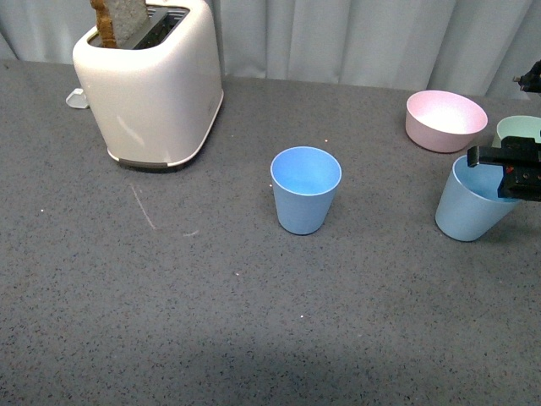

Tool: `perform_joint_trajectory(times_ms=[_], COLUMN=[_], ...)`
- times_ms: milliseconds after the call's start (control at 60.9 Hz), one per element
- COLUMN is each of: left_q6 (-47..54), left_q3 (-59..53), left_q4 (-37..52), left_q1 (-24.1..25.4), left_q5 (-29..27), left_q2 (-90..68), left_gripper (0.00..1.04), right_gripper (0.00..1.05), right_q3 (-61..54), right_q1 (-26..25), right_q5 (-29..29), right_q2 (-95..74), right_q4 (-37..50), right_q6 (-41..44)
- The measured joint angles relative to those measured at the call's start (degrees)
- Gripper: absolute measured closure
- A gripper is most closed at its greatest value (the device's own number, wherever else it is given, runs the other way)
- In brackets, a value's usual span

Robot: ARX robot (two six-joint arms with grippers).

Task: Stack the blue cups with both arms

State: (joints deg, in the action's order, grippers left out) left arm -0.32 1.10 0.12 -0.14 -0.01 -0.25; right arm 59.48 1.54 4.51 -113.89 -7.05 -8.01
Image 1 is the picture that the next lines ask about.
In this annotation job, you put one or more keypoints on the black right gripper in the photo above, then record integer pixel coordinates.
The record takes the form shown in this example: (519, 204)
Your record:
(519, 158)

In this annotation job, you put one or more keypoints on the light blue plastic cup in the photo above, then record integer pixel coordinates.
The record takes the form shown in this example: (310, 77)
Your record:
(469, 205)

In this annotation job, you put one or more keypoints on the green plastic bowl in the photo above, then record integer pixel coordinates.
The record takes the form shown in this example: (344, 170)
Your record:
(519, 126)

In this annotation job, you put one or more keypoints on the pink plastic bowl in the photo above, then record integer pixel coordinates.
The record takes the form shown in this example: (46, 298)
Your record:
(442, 121)

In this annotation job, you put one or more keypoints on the grey curtain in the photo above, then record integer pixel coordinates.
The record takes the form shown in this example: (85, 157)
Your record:
(470, 47)

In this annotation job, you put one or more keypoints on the cream white toaster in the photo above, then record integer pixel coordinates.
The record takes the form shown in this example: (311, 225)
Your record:
(156, 102)

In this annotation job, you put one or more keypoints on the toast slice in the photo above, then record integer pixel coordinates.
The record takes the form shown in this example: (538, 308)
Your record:
(118, 20)

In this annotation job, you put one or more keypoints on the white power plug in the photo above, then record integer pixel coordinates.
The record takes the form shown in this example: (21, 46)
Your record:
(77, 99)

